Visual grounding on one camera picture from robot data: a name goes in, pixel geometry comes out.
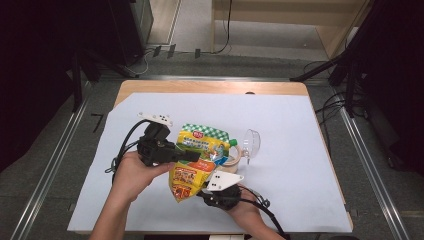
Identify metal floor rail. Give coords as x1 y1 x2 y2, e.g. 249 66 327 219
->
337 105 412 240
9 99 90 240

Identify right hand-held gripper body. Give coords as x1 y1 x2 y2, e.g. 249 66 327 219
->
201 171 245 212

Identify white floor cable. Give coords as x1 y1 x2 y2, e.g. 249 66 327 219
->
131 49 150 76

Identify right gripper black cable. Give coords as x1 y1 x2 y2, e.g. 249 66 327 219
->
237 184 292 240

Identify black cabinet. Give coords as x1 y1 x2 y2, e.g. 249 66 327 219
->
108 0 155 67

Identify person's right hand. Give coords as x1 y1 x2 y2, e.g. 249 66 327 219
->
227 192 265 225

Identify wooden table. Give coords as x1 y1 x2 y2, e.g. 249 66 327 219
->
73 79 355 235

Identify beige paper cup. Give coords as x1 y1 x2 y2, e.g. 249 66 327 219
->
221 144 243 175

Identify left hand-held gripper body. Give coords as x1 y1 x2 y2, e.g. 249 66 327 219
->
136 112 185 167

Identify light wooden furniture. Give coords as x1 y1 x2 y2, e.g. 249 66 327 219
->
210 0 372 60

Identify green yellow spout pouch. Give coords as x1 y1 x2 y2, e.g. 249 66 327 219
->
167 123 240 204

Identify person's left hand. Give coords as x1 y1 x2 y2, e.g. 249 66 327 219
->
111 150 176 203

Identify black tripod stand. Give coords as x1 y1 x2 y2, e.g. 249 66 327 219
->
289 0 384 118

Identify black floor cables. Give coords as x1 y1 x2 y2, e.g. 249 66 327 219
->
302 59 368 151

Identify black metal stand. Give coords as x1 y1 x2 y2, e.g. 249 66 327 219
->
68 49 136 113

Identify white cloth mat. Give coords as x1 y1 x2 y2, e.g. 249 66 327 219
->
67 92 354 234

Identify hanging black cable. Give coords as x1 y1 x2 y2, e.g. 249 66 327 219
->
213 0 234 55

